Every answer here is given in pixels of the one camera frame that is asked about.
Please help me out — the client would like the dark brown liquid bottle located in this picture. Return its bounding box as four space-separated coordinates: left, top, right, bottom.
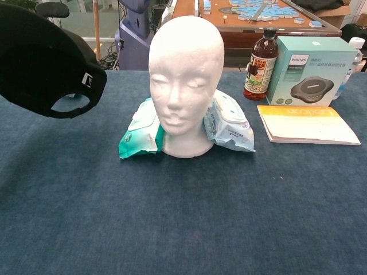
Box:
243 27 279 101

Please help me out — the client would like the clear plastic water bottle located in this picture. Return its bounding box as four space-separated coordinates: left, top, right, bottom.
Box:
333 37 366 101

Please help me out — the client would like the light blue wet wipes pack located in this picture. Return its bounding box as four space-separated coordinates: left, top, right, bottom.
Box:
202 89 256 153

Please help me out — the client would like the blue felt table cover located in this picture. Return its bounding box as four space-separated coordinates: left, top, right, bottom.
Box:
0 70 367 275

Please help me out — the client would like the brown mahjong table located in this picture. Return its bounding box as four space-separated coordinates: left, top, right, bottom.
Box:
159 0 343 69

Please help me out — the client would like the white foam mannequin head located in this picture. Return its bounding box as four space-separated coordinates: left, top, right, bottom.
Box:
149 15 225 158

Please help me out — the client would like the black baseball cap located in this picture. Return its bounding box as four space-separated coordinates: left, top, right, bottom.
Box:
0 2 108 120

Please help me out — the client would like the teal speaker box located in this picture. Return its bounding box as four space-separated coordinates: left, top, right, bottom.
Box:
265 36 360 108

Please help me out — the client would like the wooden pole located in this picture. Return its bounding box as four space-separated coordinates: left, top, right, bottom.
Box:
93 0 101 61

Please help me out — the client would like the green wet wipes pack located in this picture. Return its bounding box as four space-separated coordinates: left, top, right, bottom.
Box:
118 97 166 160

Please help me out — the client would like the black office chair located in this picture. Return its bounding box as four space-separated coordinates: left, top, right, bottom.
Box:
34 2 71 28

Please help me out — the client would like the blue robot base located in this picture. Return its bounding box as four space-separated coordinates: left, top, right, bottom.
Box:
114 0 161 71

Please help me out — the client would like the orange white booklet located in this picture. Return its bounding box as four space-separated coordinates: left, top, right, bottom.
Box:
256 104 362 146

